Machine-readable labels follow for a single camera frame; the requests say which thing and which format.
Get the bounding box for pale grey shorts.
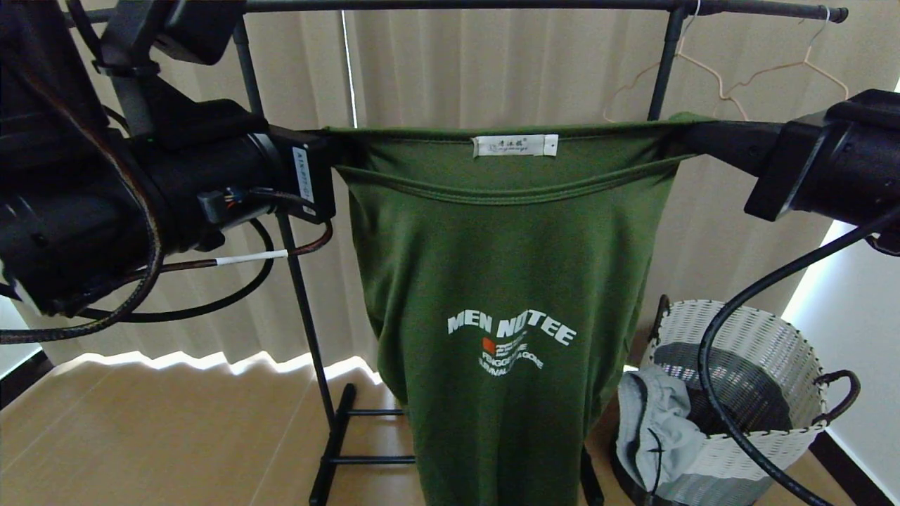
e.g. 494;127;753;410
616;365;711;494

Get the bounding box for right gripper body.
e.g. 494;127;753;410
744;88;900;234

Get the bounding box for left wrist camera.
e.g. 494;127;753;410
95;0;247;138

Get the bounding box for pink clothes hanger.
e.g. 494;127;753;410
603;2;750;124
713;8;850;120

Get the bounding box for black clothes rack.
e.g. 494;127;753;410
65;0;849;506

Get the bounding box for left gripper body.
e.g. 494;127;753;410
143;97;338;255

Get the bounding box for green long-sleeved shirt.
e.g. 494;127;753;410
327;112;712;506

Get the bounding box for beige curtain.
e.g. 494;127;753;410
0;0;900;375

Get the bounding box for white laundry basket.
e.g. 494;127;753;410
610;295;862;506

